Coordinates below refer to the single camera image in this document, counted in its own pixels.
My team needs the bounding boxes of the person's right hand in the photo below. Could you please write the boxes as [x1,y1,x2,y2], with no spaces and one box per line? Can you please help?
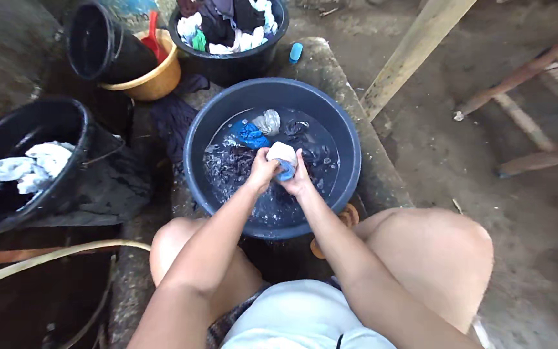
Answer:
[278,148,313,197]

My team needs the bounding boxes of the person's left hand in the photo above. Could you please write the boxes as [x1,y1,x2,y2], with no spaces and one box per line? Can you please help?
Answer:
[247,147,284,196]

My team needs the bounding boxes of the white and blue cloth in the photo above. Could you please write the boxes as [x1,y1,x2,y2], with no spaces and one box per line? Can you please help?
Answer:
[266,141,298,182]

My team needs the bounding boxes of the person's right forearm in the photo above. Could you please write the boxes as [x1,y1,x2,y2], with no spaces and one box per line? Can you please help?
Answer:
[296,185,485,349]

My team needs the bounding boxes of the person's left forearm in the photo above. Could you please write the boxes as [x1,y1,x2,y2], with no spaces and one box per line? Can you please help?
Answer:
[126,183,262,349]

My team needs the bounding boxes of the bright blue cloth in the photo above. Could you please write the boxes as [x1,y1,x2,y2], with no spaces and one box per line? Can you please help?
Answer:
[231,120,271,150]

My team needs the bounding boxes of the dark wet clothes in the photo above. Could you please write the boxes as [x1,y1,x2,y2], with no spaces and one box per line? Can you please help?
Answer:
[204,143,260,201]

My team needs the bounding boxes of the grey white wet cloth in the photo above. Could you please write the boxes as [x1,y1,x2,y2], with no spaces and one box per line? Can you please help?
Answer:
[252,109,282,136]

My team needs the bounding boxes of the concrete slab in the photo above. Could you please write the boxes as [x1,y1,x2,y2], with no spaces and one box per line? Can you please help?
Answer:
[274,37,413,216]

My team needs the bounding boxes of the dark blue round basin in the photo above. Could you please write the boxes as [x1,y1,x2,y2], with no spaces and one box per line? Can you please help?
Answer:
[183,77,362,240]

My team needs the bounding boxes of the large black tub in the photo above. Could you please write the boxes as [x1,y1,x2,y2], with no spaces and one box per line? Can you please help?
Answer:
[169,0,290,88]

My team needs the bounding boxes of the dark purple garment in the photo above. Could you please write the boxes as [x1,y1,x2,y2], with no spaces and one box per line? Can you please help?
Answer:
[150,74,210,164]

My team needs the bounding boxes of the orange plastic pail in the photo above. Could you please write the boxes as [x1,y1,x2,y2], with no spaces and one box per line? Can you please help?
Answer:
[99,29,182,102]

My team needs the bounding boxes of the pile of mixed laundry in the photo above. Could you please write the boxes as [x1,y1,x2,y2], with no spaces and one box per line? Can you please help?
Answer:
[176,0,279,55]

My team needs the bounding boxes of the person's body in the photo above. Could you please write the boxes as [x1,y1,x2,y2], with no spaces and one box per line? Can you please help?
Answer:
[206,278,398,349]

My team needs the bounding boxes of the person's legs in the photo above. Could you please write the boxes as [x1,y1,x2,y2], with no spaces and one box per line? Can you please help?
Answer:
[149,207,495,335]

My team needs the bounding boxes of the big black bucket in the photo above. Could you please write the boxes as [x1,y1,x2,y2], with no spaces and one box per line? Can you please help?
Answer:
[0,97,152,243]

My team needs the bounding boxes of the red plastic scoop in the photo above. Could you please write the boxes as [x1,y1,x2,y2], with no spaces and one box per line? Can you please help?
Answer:
[140,10,169,65]

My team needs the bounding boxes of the white wet garment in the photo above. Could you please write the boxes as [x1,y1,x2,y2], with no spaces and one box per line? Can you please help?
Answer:
[0,142,76,195]

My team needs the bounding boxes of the wooden chair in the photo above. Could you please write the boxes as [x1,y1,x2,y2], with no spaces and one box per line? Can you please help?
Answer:
[452,25,558,179]

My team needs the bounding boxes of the reddish brown plank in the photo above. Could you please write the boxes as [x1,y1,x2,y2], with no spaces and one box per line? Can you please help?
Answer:
[0,245,121,268]

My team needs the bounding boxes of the wooden post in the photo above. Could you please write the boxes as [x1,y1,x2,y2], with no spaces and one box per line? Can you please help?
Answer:
[360,0,478,122]

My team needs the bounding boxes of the black bucket with wire handle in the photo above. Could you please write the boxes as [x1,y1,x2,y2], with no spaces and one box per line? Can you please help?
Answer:
[66,1,160,86]

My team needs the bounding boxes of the beige hose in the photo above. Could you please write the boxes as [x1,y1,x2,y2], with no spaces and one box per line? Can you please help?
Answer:
[0,239,152,293]

